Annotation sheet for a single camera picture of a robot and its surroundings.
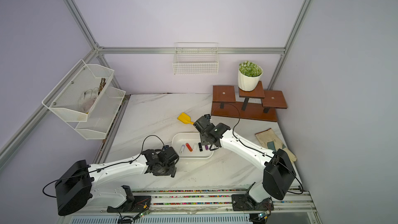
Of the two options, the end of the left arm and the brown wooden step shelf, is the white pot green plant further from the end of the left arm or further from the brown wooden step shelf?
the end of the left arm

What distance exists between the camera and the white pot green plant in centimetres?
84

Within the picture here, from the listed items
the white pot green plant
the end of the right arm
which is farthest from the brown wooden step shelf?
the end of the right arm

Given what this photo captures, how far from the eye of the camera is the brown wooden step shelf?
3.04 ft

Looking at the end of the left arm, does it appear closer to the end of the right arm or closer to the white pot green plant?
the end of the right arm

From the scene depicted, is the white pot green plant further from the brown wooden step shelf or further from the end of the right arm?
the end of the right arm

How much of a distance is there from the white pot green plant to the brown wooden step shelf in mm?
49

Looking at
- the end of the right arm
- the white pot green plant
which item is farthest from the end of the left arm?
the white pot green plant
